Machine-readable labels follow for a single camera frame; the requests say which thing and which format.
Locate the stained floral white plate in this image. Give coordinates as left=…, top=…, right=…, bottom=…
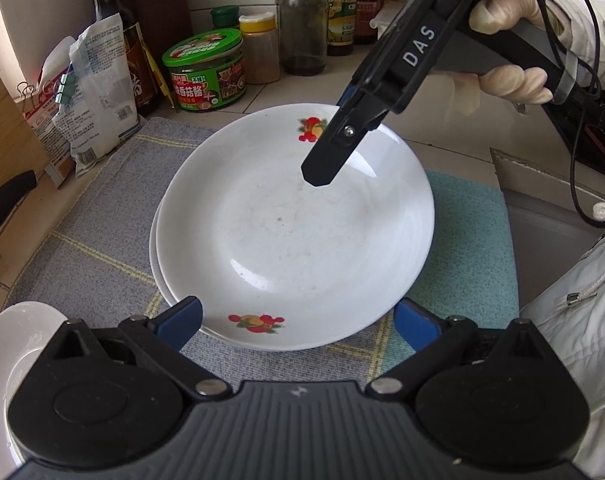
left=0, top=301, right=66, bottom=479

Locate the dark knife block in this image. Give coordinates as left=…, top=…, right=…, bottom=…
left=124, top=0, right=193, bottom=99

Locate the clear glass oil bottle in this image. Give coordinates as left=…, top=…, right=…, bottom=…
left=278, top=0, right=328, bottom=76

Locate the dark soy sauce bottle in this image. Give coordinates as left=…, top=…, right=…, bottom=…
left=92, top=0, right=162, bottom=117

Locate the grey teal checked towel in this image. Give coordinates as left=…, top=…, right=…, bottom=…
left=8, top=118, right=519, bottom=385

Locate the white clipped food bag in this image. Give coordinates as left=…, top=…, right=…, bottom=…
left=53, top=23, right=140, bottom=177

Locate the red white food bag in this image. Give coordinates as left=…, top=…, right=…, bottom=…
left=17, top=36, right=75, bottom=188

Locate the white seasoning box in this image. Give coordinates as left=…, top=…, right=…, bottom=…
left=369, top=1, right=400, bottom=40

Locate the steel cleaver black handle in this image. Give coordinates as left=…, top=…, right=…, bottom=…
left=0, top=170, right=38, bottom=227

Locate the yellow lid spice jar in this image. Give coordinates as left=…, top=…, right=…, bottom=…
left=240, top=12, right=281, bottom=84

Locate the wooden cutting board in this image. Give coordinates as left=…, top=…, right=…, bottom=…
left=0, top=78, right=48, bottom=186

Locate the green lid sauce jar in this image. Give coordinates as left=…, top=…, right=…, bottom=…
left=162, top=28, right=247, bottom=112

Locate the right gloved hand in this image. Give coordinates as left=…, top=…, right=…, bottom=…
left=451, top=0, right=573, bottom=106

